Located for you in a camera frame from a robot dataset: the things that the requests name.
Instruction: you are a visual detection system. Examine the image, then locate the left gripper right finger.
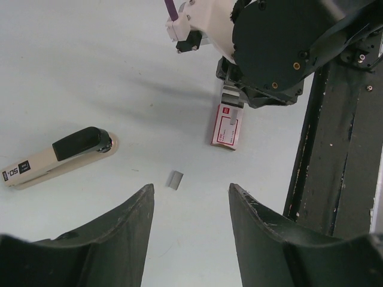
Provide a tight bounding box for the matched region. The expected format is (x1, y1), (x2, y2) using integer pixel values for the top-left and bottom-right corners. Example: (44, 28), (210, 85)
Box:
(229, 184), (382, 286)

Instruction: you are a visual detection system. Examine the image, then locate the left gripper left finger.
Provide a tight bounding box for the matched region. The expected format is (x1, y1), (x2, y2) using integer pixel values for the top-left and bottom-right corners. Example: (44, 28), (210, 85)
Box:
(1, 184), (154, 286)

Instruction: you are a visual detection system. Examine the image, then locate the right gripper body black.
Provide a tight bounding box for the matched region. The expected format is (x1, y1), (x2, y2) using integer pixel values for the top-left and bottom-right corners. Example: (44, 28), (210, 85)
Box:
(217, 1), (349, 108)

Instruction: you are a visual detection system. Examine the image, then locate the red white staple box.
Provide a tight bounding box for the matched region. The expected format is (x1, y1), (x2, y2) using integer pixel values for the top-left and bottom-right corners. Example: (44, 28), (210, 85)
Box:
(211, 86), (244, 151)

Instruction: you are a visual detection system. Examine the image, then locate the staple strip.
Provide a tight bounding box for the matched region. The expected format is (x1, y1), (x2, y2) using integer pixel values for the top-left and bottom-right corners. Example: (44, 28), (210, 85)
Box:
(166, 170), (184, 191)

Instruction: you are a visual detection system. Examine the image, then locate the beige black stapler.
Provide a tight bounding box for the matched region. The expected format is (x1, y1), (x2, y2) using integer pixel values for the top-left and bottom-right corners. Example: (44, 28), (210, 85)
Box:
(1, 127), (118, 190)

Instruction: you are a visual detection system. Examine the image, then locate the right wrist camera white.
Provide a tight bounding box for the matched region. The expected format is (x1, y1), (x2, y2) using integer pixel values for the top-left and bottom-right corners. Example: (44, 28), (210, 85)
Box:
(165, 0), (234, 62)

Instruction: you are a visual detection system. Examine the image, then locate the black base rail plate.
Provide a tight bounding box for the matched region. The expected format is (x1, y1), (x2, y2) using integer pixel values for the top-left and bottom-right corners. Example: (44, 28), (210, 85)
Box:
(282, 38), (383, 237)

